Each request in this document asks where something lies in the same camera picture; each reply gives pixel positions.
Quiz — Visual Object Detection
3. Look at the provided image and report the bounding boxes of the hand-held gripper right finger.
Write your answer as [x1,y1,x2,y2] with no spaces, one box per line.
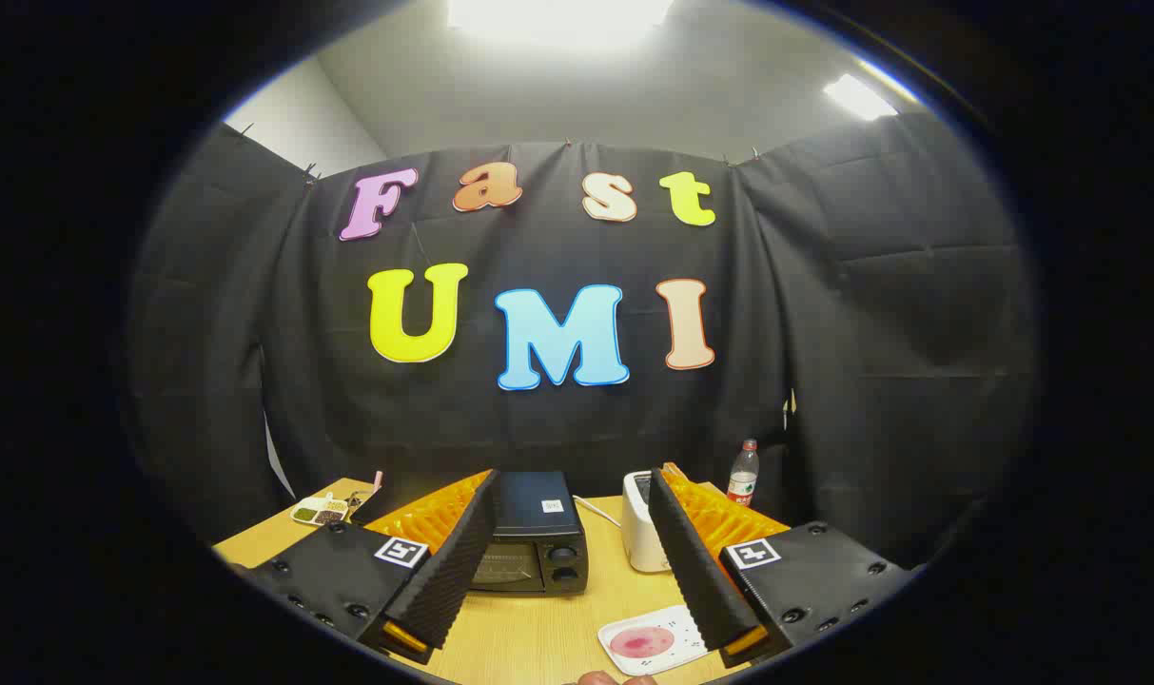
[648,463,920,669]

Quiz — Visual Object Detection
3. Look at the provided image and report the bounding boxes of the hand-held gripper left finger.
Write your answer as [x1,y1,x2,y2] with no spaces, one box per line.
[229,469,501,667]

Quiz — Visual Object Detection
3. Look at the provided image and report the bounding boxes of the white square plate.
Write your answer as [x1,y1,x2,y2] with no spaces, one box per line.
[597,605,711,677]

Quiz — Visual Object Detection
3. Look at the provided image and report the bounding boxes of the black toaster oven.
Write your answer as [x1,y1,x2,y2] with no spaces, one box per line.
[467,471,590,597]

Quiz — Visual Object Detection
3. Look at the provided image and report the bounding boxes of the pink ham slice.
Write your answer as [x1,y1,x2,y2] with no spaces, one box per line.
[610,625,676,660]

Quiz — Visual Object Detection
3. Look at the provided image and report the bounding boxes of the white pop-up toaster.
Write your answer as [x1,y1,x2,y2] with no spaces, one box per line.
[622,470,674,574]

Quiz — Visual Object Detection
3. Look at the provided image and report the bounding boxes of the clear water bottle red label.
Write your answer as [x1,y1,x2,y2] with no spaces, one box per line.
[727,439,760,507]

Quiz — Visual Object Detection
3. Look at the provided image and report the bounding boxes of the divided dish of beans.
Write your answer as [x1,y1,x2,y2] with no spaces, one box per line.
[290,493,351,527]

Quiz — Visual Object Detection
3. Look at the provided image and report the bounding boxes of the small ceiling light panel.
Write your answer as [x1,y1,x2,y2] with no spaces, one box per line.
[822,73,899,122]

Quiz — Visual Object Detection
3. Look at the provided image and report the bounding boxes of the large ceiling light panel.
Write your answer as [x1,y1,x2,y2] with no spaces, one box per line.
[446,0,677,49]

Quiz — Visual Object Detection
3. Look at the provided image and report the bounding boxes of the white power cable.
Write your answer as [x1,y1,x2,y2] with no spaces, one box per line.
[573,495,623,527]

